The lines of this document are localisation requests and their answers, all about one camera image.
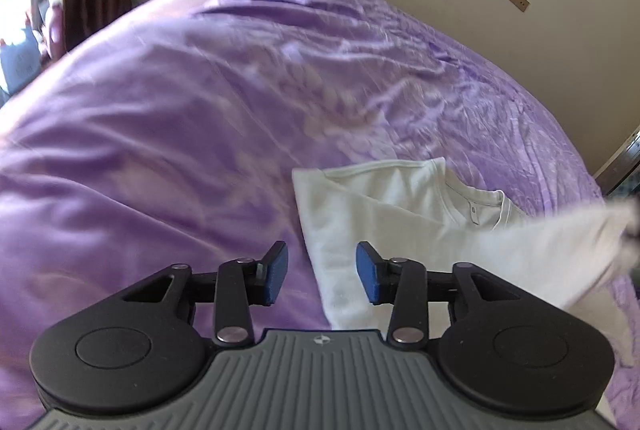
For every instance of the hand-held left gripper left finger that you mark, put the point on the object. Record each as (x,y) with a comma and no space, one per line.
(277,272)

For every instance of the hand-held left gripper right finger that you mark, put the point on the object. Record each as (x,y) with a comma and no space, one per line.
(367,272)

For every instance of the white printed small shirt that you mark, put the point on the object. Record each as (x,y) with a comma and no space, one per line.
(400,220)

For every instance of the purple floral blanket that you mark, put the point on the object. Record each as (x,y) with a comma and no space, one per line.
(175,134)

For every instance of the metal door frame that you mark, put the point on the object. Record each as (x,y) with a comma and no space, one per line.
(622,157)

